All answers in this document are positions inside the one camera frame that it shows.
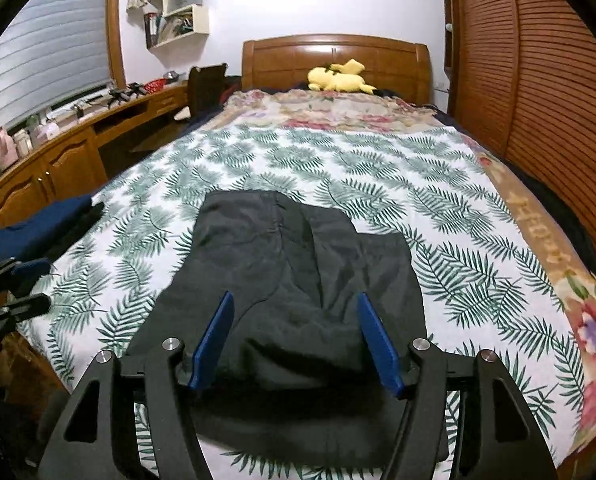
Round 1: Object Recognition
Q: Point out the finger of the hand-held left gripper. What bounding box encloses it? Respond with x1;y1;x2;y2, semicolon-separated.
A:
0;293;50;326
0;258;53;288

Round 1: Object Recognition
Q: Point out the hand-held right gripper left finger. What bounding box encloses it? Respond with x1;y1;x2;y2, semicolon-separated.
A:
38;290;236;480

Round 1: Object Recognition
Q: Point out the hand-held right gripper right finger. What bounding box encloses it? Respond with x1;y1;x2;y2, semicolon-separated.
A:
356;292;558;480

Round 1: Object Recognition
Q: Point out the black jacket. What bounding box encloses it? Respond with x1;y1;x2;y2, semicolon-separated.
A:
123;190;451;466

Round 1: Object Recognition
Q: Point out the navy blue cloth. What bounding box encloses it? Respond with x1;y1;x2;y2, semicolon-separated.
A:
0;195;94;261

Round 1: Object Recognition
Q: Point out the dark cloth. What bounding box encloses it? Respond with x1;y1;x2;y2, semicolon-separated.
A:
53;203;105;241

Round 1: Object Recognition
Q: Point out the wooden desk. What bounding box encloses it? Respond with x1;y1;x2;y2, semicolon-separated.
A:
0;82;191;231

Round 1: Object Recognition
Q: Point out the pink bottle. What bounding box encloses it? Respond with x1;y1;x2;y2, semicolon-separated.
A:
0;127;16;166

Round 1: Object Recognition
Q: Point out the leaf print bed sheet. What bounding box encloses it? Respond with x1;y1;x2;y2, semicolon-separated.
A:
18;122;593;480

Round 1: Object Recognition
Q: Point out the black gadget on stand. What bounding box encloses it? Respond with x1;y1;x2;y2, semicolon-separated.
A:
109;82;146;106

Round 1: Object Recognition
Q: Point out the grey window blind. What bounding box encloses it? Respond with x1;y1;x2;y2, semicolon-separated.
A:
0;0;114;136

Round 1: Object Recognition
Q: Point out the floral bedspread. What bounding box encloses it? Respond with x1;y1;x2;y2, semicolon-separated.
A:
193;89;596;461

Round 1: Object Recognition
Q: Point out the dark wooden chair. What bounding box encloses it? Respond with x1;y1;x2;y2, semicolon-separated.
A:
187;63;229;116

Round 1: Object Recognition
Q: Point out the yellow plush toy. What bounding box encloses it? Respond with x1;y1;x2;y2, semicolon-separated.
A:
307;59;377;95

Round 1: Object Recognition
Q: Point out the wooden headboard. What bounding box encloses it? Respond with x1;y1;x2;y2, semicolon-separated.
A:
241;34;433;108

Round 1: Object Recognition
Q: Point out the wooden louvered wardrobe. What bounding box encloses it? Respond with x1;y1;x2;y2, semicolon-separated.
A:
440;0;596;271

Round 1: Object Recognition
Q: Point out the wooden window frame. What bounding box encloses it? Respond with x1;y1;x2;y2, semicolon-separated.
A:
105;0;129;88

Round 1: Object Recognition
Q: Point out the white wall shelf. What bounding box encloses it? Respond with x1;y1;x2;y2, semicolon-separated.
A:
143;0;211;50

